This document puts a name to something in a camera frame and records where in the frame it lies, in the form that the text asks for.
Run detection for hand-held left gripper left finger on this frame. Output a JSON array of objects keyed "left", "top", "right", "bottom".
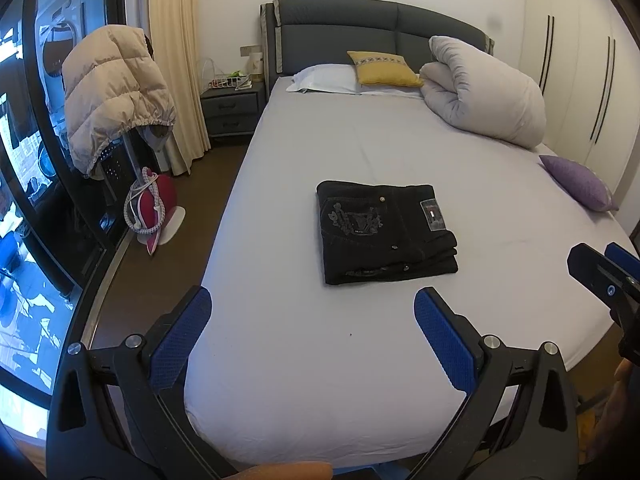
[{"left": 45, "top": 285, "right": 241, "bottom": 480}]

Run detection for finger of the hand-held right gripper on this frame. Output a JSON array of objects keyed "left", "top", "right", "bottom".
[
  {"left": 566, "top": 242, "right": 640, "bottom": 313},
  {"left": 604, "top": 242, "right": 640, "bottom": 282}
]

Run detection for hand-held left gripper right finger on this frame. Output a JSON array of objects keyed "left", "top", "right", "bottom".
[{"left": 407, "top": 286, "right": 583, "bottom": 480}]

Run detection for black pants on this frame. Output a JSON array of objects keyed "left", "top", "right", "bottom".
[{"left": 316, "top": 180, "right": 460, "bottom": 287}]

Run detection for person's right forearm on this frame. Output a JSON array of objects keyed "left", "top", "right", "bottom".
[{"left": 596, "top": 391, "right": 640, "bottom": 463}]

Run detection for person's right hand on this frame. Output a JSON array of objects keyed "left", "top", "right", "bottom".
[{"left": 614, "top": 357, "right": 640, "bottom": 395}]

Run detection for person's left hand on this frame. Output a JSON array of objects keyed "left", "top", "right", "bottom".
[{"left": 235, "top": 461, "right": 334, "bottom": 480}]

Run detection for purple pillow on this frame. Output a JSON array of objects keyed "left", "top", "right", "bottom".
[{"left": 539, "top": 155, "right": 620, "bottom": 212}]

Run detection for white wardrobe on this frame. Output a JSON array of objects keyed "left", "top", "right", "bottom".
[{"left": 517, "top": 0, "right": 640, "bottom": 243}]

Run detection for glass sliding door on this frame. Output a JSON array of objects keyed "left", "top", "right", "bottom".
[{"left": 0, "top": 0, "right": 132, "bottom": 461}]

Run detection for white rolled duvet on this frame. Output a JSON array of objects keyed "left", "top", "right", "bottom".
[{"left": 419, "top": 35, "right": 547, "bottom": 150}]

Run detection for bed with white sheet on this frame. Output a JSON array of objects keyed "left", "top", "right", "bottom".
[{"left": 182, "top": 76, "right": 635, "bottom": 467}]

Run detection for grey nightstand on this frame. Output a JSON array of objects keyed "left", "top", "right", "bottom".
[{"left": 200, "top": 81, "right": 266, "bottom": 140}]

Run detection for beige puffer jacket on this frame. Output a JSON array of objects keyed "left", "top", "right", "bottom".
[{"left": 61, "top": 24, "right": 177, "bottom": 177}]

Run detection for yellow pillow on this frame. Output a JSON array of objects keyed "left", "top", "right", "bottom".
[{"left": 346, "top": 51, "right": 425, "bottom": 87}]

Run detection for cream curtain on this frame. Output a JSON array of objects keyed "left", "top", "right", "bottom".
[{"left": 148, "top": 0, "right": 213, "bottom": 177}]

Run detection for white pillow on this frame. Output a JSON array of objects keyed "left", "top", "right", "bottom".
[{"left": 286, "top": 63, "right": 423, "bottom": 99}]

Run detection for grey padded headboard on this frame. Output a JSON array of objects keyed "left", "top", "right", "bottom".
[{"left": 259, "top": 0, "right": 496, "bottom": 92}]

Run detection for white wire basket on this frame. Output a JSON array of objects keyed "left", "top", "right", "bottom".
[{"left": 202, "top": 57, "right": 237, "bottom": 90}]

